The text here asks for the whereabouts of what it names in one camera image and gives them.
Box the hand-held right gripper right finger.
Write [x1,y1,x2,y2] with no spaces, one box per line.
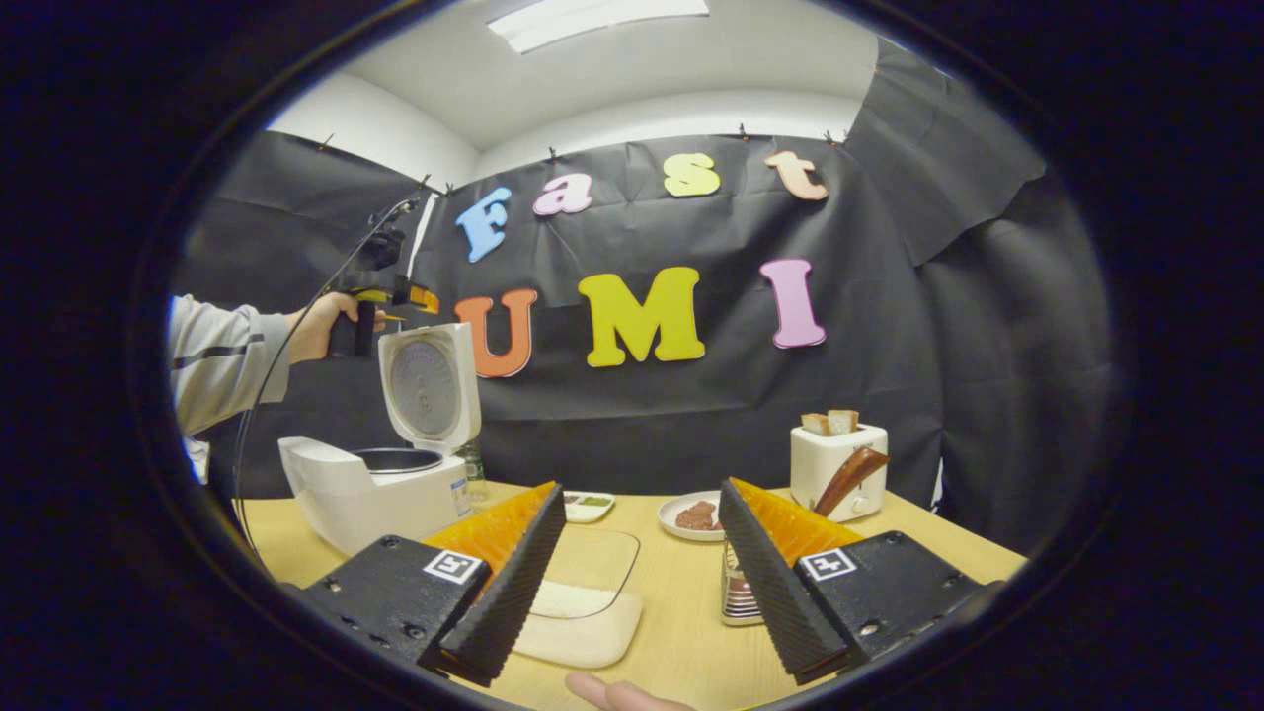
[718,478,988,687]

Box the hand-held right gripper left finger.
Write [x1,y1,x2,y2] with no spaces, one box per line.
[296,481,568,689]

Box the metal wire chopstick holder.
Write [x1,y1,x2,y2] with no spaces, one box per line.
[720,538,766,628]

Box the white rice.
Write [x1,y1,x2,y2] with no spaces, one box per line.
[513,581,643,669]

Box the brown wooden spoon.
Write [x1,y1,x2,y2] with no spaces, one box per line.
[812,446,892,519]

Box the white rice cooker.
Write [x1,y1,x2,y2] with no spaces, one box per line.
[277,323,483,559]

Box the clear plastic container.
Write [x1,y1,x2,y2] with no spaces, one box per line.
[511,525,645,670]

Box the white round plate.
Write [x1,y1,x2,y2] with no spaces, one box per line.
[658,491,727,543]

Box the white toaster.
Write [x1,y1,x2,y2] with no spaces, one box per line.
[790,423,890,523]

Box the black backdrop cloth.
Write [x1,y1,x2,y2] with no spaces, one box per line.
[173,39,1117,554]

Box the wide ceiling light panel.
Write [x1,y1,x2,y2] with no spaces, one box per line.
[487,0,711,55]

